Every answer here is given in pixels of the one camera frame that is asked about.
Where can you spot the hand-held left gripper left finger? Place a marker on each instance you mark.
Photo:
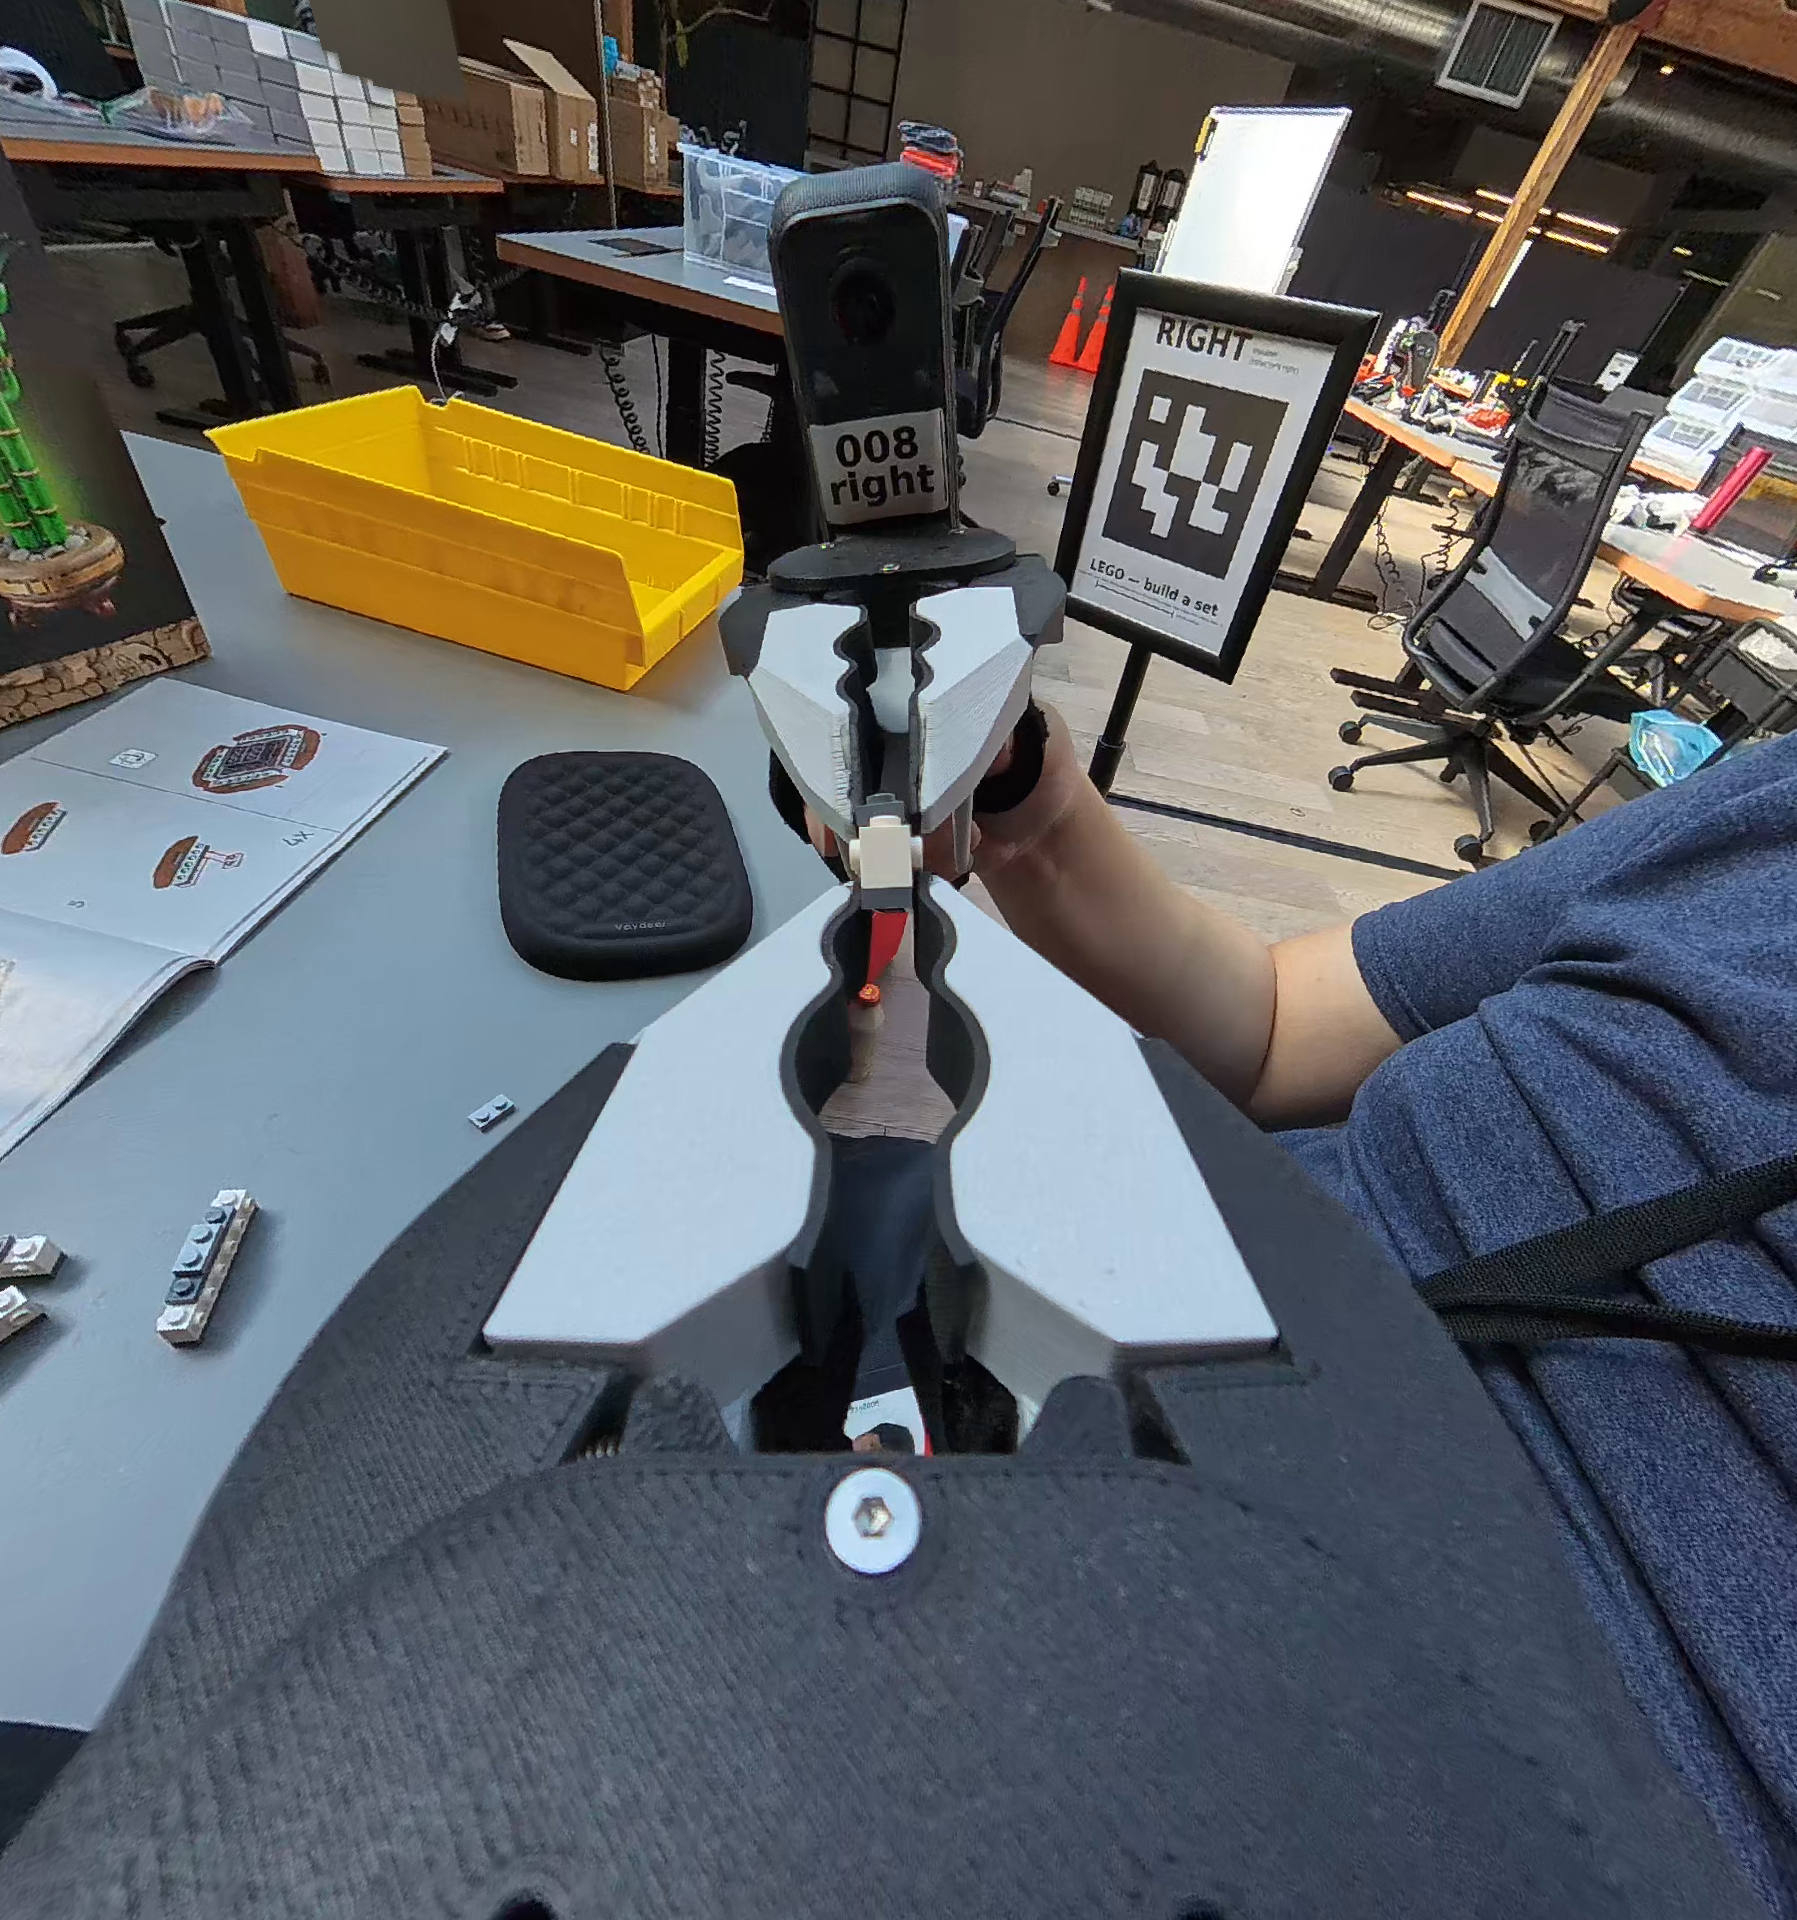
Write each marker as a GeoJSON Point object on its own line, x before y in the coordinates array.
{"type": "Point", "coordinates": [656, 1201]}

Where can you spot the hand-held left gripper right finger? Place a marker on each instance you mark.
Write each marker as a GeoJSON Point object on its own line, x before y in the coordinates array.
{"type": "Point", "coordinates": [1106, 1201]}

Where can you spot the black mesh office chair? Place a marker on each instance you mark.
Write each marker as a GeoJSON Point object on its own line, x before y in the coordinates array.
{"type": "Point", "coordinates": [1528, 554]}

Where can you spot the black lego set box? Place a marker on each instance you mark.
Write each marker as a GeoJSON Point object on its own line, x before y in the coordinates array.
{"type": "Point", "coordinates": [101, 451]}

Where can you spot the cardboard box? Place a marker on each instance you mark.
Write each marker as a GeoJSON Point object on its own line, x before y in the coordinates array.
{"type": "Point", "coordinates": [502, 118]}

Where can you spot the clear plastic tub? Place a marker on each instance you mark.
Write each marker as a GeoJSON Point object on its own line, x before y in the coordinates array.
{"type": "Point", "coordinates": [726, 211]}

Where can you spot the yellow plastic bin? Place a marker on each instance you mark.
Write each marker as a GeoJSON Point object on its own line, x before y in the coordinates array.
{"type": "Point", "coordinates": [436, 527]}

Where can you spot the white board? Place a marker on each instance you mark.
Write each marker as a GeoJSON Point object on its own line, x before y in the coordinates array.
{"type": "Point", "coordinates": [1256, 192]}

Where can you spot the person's right forearm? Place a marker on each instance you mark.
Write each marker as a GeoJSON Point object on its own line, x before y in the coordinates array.
{"type": "Point", "coordinates": [1243, 975]}

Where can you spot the orange traffic cone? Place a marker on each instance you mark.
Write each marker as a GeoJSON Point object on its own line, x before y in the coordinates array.
{"type": "Point", "coordinates": [1065, 337]}
{"type": "Point", "coordinates": [1098, 343]}

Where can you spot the lego instruction booklet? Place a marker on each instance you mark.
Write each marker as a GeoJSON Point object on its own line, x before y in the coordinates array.
{"type": "Point", "coordinates": [316, 796]}

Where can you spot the stack of white grey boxes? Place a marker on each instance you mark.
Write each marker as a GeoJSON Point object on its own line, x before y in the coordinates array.
{"type": "Point", "coordinates": [240, 58]}

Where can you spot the person's right hand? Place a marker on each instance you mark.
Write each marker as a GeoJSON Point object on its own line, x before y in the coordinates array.
{"type": "Point", "coordinates": [1057, 871]}

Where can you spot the black framed marker sign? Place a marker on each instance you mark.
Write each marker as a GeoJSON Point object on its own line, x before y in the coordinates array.
{"type": "Point", "coordinates": [1214, 465]}

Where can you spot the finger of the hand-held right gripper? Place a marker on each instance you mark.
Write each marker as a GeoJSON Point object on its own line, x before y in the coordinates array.
{"type": "Point", "coordinates": [978, 675]}
{"type": "Point", "coordinates": [798, 675]}

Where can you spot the blue plastic bag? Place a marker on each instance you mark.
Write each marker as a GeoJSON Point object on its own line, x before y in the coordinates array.
{"type": "Point", "coordinates": [1672, 747]}

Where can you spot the small grey lego plate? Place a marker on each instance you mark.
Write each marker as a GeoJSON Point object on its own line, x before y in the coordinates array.
{"type": "Point", "coordinates": [493, 1114]}

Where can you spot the black quilted wrist rest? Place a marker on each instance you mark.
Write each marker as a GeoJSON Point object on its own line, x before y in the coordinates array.
{"type": "Point", "coordinates": [621, 865]}

